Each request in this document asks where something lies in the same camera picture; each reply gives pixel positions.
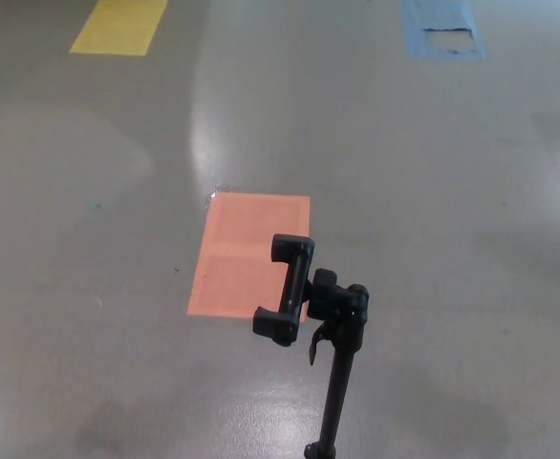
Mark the orange tape floor patch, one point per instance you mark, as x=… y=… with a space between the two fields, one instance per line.
x=234 y=248

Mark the yellow tape floor patch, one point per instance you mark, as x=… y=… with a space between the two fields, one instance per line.
x=117 y=26

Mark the black phone stand with clamp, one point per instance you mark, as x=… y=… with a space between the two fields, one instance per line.
x=341 y=382

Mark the blue torn tape floor patch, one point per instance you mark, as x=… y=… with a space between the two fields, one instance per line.
x=416 y=28

